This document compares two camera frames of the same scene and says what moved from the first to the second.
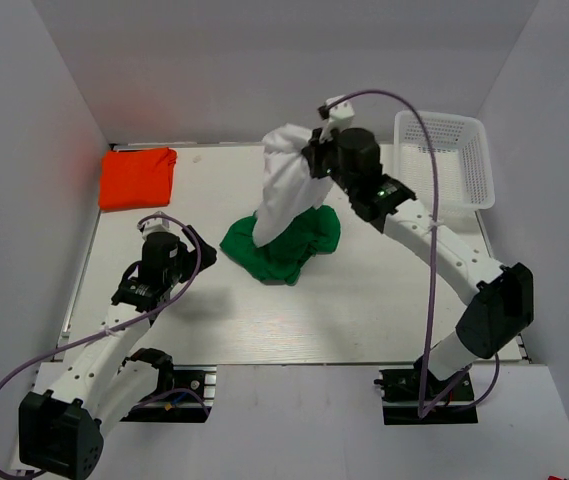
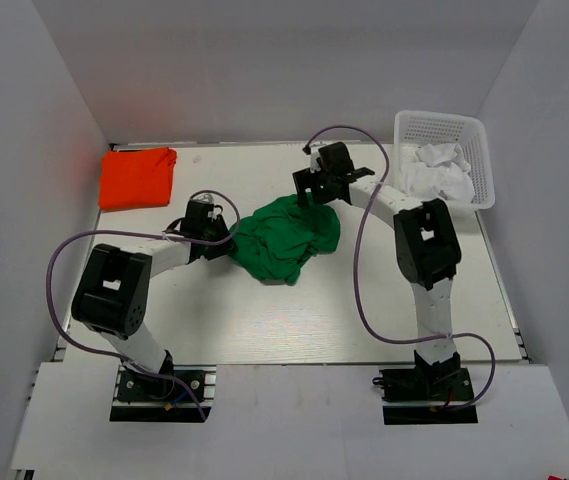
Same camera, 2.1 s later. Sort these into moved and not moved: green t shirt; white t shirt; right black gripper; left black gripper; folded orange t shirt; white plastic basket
Moved: right black gripper; left black gripper; white t shirt
Not moved: green t shirt; white plastic basket; folded orange t shirt
